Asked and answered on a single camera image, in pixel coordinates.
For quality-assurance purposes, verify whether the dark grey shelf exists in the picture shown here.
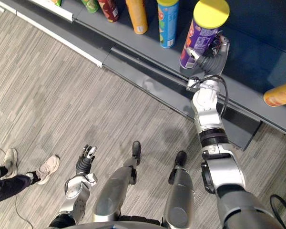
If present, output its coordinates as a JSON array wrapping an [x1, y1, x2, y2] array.
[[0, 0, 286, 151]]

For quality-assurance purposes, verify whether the person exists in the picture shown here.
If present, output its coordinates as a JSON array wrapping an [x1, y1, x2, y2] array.
[[0, 147, 61, 206]]

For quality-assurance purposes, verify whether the orange chips can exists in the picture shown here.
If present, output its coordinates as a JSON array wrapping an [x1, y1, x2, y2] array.
[[125, 0, 149, 35]]

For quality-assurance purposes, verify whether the left silver robot leg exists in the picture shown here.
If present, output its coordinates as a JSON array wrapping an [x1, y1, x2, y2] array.
[[92, 140, 142, 224]]

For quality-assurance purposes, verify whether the purple chips can yellow lid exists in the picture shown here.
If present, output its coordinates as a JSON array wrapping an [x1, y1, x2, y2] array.
[[179, 0, 230, 70]]

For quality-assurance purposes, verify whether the white shelf rail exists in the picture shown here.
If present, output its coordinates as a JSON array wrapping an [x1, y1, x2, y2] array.
[[0, 0, 103, 68]]

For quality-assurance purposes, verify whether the right silver robot leg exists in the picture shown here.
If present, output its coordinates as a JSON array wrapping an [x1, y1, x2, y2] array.
[[162, 150, 196, 229]]

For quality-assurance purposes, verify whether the green chips can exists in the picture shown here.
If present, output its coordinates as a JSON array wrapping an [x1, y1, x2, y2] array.
[[80, 0, 101, 14]]

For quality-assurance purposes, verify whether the black cable at torso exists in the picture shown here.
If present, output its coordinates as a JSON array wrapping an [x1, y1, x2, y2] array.
[[269, 194, 286, 227]]

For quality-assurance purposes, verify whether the black floor cable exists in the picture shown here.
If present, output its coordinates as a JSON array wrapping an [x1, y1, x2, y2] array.
[[0, 128, 35, 229]]

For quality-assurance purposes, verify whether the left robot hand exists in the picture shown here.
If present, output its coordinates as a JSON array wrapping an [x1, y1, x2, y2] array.
[[75, 144, 97, 176]]

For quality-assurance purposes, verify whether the blue chips can yellow lid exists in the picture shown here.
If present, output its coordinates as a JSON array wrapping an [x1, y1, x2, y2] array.
[[156, 0, 181, 49]]

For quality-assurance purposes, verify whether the silver robot leg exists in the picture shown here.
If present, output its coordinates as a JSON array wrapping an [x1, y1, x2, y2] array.
[[92, 140, 142, 224], [162, 150, 196, 229]]

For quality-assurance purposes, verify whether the red chips can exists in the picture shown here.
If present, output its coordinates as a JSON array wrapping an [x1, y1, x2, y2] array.
[[97, 0, 121, 23]]

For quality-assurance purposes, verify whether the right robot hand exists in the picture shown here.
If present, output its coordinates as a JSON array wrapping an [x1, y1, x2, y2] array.
[[185, 31, 230, 77]]

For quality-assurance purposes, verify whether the yellow chips can lying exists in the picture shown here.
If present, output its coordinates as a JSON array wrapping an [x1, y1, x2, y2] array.
[[263, 80, 286, 107]]

